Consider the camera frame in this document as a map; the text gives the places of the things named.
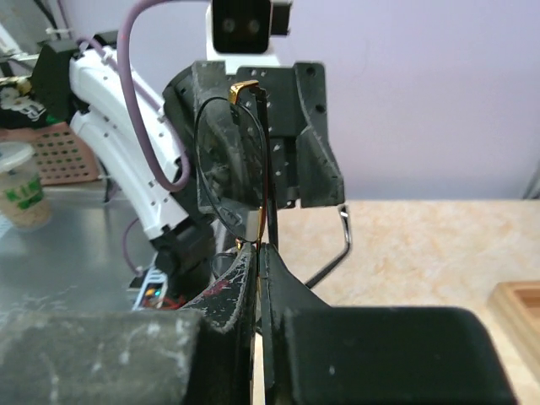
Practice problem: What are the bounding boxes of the thin metal frame sunglasses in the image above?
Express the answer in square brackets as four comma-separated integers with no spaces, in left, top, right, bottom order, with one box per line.
[194,79,354,290]

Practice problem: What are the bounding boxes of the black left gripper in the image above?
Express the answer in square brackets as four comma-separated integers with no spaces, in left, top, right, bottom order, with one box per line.
[163,62,345,230]

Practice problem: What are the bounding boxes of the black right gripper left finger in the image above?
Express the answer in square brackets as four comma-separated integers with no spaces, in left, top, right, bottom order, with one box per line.
[1,246,257,404]

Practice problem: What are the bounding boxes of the plastic drink cup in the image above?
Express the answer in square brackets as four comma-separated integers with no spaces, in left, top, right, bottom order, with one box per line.
[1,141,51,230]

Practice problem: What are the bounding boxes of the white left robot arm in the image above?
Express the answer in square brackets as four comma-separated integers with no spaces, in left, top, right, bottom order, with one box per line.
[30,33,345,289]

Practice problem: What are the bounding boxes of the pink perforated basket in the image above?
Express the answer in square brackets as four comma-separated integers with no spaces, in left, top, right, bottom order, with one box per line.
[30,123,101,186]

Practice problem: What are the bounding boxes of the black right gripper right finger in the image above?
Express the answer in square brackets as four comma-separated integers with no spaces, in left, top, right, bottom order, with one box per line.
[260,244,518,404]

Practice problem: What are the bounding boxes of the wooden clothes rack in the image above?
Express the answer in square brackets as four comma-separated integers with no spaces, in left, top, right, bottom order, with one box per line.
[488,280,539,379]

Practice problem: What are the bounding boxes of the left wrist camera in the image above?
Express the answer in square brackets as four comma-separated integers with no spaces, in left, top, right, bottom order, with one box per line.
[205,1,293,74]

